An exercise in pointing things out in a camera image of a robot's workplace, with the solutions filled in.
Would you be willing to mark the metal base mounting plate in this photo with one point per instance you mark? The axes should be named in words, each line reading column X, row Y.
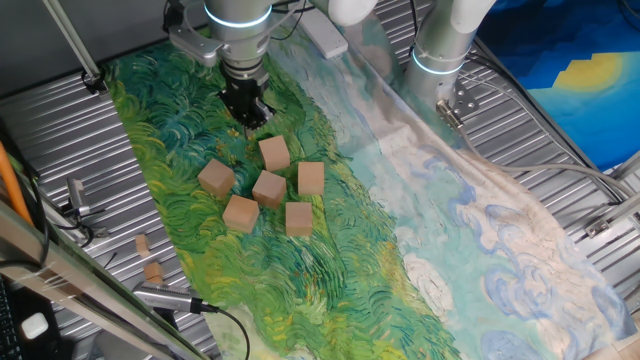
column 465, row 102

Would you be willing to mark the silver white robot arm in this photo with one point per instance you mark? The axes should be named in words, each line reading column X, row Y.
column 240, row 40

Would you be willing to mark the wooden cube block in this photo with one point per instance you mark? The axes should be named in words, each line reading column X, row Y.
column 310, row 178
column 216, row 178
column 275, row 153
column 299, row 219
column 240, row 213
column 269, row 189

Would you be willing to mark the blue yellow painted cloth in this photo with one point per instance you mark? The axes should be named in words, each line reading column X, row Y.
column 575, row 100

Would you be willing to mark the black pole clamp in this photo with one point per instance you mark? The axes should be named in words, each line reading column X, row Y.
column 93, row 82

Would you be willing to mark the white charging case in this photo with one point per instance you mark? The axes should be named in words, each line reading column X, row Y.
column 34, row 325

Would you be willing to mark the aluminium profile rail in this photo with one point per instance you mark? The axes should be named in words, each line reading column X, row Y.
column 625, row 207

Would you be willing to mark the green blue painted cloth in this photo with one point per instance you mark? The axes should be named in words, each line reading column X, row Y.
column 350, row 275

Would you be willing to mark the aluminium pole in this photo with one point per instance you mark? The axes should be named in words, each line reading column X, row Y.
column 72, row 37

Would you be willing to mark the black keyboard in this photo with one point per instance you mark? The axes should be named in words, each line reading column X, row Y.
column 7, row 325

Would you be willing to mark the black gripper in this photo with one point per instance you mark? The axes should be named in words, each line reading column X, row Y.
column 245, row 92

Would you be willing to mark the orange tube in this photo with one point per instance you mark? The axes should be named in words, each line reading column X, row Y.
column 10, row 185

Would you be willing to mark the small wooden block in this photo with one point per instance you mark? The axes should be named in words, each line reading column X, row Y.
column 142, row 245
column 153, row 272

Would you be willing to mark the aluminium frame bar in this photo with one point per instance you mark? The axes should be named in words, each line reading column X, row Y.
column 60, row 280

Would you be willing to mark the white power strip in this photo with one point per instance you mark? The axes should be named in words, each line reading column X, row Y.
column 325, row 35

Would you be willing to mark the small metal corner bracket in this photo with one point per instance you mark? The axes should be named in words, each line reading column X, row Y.
column 597, row 227

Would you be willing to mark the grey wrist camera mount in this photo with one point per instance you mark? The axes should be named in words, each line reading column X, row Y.
column 195, row 46

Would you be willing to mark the silver depth camera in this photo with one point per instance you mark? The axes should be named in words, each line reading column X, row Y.
column 162, row 297

